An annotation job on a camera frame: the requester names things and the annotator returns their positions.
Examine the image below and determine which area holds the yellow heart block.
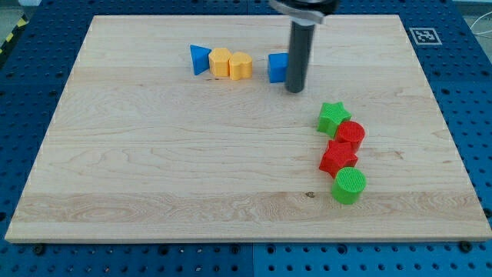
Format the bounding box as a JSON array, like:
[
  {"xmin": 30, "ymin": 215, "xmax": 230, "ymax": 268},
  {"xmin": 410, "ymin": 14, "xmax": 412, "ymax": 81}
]
[{"xmin": 229, "ymin": 52, "xmax": 253, "ymax": 81}]

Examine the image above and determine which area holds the red star block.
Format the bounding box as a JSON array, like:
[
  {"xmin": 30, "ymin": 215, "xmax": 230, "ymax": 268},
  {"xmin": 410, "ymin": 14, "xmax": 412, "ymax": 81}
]
[{"xmin": 318, "ymin": 140, "xmax": 358, "ymax": 179}]

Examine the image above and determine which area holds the wooden board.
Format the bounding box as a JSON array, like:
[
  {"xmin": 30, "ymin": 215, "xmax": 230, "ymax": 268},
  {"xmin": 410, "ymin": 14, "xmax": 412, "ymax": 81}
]
[{"xmin": 5, "ymin": 15, "xmax": 491, "ymax": 243}]

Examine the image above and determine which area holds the blue triangle block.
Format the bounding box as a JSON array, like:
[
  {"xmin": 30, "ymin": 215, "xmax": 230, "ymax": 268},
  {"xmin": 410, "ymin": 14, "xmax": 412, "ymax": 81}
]
[{"xmin": 190, "ymin": 45, "xmax": 211, "ymax": 75}]

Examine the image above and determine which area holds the yellow hexagon block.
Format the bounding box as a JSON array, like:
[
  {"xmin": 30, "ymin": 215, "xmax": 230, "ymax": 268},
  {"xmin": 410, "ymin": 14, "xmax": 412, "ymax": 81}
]
[{"xmin": 208, "ymin": 48, "xmax": 232, "ymax": 77}]

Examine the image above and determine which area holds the green star block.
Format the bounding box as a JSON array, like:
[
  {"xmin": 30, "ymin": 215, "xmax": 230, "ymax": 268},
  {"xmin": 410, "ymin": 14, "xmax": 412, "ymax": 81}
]
[{"xmin": 317, "ymin": 102, "xmax": 351, "ymax": 138}]

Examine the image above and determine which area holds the white fiducial marker tag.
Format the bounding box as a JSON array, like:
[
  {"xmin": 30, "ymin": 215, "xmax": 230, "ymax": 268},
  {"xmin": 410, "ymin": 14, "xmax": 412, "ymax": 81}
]
[{"xmin": 409, "ymin": 27, "xmax": 442, "ymax": 45}]

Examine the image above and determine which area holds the red circle block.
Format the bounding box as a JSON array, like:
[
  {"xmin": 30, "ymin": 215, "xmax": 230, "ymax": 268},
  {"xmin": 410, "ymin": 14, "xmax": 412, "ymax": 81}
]
[{"xmin": 335, "ymin": 121, "xmax": 366, "ymax": 152}]

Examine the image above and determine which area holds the yellow black hazard tape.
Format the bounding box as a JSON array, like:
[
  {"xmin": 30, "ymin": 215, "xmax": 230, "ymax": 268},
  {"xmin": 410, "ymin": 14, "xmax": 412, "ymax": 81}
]
[{"xmin": 1, "ymin": 14, "xmax": 29, "ymax": 56}]

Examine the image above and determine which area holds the green circle block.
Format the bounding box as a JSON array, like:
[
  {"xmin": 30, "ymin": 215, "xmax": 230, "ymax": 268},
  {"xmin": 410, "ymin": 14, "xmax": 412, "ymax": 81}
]
[{"xmin": 331, "ymin": 167, "xmax": 367, "ymax": 205}]

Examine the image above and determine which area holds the blue cube block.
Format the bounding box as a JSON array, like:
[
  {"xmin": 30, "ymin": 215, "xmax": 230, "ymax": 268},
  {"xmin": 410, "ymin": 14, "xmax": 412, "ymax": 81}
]
[{"xmin": 268, "ymin": 53, "xmax": 288, "ymax": 83}]

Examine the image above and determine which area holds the white cable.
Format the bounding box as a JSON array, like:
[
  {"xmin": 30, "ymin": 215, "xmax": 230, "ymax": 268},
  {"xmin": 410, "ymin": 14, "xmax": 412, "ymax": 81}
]
[{"xmin": 469, "ymin": 10, "xmax": 492, "ymax": 39}]

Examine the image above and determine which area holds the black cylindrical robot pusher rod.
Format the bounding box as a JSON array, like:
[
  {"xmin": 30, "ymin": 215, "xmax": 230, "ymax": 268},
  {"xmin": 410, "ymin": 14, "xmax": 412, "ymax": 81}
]
[{"xmin": 284, "ymin": 21, "xmax": 314, "ymax": 93}]

